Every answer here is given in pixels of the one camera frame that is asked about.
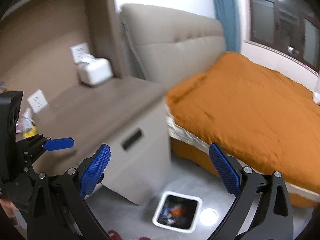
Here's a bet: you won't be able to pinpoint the yellow snack wrapper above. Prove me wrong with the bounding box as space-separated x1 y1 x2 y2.
22 126 37 139

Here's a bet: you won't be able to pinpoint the white black trash bin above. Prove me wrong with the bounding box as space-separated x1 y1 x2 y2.
152 191 203 233

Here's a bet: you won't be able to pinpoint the person's left hand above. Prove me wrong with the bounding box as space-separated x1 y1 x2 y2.
0 198 18 218

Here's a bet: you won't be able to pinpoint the pink white wrapper pile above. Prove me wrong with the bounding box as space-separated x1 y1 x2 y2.
16 107 34 134

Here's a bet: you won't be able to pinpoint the orange bed quilt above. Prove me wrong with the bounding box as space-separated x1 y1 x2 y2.
166 52 319 207

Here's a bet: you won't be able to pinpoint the beige bedside cabinet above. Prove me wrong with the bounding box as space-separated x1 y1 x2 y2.
33 77 171 205

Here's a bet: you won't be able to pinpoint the white tissue box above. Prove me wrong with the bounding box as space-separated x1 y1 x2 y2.
77 54 113 87

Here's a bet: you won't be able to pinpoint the white item on bed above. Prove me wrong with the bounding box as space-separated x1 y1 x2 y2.
312 92 320 105

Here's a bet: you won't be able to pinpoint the beige padded headboard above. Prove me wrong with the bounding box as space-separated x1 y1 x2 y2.
120 4 226 90

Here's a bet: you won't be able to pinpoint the dark framed window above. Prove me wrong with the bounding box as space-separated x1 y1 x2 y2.
249 0 319 72

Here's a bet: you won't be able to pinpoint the blue curtain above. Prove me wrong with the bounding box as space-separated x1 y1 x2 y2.
214 0 241 53

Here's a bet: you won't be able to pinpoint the lower white wall socket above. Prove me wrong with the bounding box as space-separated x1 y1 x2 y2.
27 89 48 114

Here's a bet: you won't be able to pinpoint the white wall socket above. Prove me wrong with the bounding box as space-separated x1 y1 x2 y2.
70 42 90 64
27 89 48 114

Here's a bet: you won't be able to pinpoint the colourful wall stickers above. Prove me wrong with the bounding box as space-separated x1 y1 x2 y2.
0 82 8 93

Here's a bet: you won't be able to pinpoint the upper white wall socket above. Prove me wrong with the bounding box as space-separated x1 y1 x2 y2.
70 42 90 64

